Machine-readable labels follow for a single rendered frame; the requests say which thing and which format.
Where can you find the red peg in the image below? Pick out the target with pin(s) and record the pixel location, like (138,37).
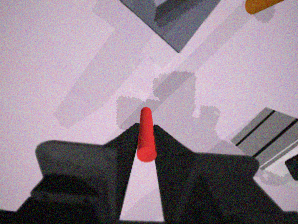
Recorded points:
(146,149)

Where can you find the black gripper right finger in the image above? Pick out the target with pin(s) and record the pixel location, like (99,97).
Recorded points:
(178,167)

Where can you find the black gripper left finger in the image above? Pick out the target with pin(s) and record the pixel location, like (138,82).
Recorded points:
(112,161)

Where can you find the orange cylinder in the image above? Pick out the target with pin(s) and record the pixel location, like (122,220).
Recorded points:
(255,6)

